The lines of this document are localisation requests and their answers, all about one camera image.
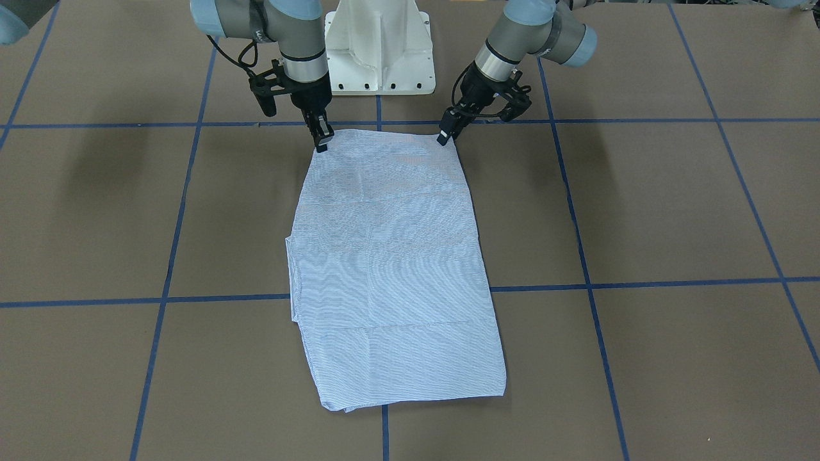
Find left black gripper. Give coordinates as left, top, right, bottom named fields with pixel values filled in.
left=437, top=62, right=531, bottom=146

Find light blue striped shirt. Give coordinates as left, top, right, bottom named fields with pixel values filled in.
left=285, top=129, right=507, bottom=412

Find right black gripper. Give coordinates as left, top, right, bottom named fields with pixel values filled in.
left=249, top=60, right=334, bottom=154

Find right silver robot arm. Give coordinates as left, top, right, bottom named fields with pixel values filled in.
left=190, top=1, right=334, bottom=152

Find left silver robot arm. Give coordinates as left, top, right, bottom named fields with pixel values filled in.
left=438, top=1, right=598, bottom=145

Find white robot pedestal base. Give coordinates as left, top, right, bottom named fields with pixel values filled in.
left=324, top=1, right=437, bottom=97

